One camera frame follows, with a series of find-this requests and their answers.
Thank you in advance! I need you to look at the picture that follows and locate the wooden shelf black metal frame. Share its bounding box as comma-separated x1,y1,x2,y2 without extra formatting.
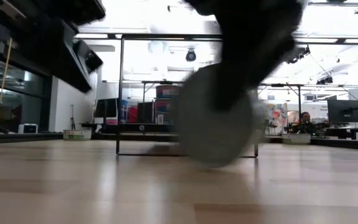
116,34,259,159

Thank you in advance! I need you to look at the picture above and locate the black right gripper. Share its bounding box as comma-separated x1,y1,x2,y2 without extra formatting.
183,0,305,113

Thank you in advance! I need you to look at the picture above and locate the neighbouring rig black frame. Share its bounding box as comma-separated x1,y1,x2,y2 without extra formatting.
258,82,306,133
103,80,186,125

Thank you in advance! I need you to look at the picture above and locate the black computer monitor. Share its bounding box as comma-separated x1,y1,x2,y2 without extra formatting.
94,98,119,118
327,99,358,124

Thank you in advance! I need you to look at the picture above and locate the thin black tripod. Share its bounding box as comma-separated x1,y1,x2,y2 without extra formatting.
69,104,76,130

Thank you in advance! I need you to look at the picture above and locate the white green label tin can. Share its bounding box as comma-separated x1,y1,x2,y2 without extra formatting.
62,129,92,141

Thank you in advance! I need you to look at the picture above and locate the white box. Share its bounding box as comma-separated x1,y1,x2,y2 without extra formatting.
17,123,39,134

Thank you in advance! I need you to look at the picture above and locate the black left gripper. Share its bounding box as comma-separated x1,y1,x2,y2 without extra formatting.
19,17,93,94

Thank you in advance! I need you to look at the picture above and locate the black ceiling track fixture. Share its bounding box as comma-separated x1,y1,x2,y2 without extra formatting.
308,1,358,15

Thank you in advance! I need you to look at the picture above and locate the colourful floral cloth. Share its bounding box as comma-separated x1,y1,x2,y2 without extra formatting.
264,102,288,127

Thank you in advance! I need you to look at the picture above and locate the black ceiling spotlight cluster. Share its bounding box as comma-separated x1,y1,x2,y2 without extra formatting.
286,45,311,65
315,75,334,86

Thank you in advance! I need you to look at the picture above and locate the person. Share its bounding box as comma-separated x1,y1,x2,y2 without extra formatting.
298,111,313,126

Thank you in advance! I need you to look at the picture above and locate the black box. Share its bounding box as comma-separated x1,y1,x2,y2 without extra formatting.
137,101,154,124

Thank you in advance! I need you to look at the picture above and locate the red blue label tin can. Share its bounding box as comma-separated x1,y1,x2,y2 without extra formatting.
155,99,180,114
155,84,180,101
155,112,180,126

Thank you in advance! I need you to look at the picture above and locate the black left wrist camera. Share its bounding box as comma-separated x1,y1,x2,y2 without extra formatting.
73,39,104,74

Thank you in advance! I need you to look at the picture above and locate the blue drawer stack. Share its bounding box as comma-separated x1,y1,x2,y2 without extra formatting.
119,99,129,121

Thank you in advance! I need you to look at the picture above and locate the long ceiling light bar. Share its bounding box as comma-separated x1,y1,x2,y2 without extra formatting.
75,32,358,45

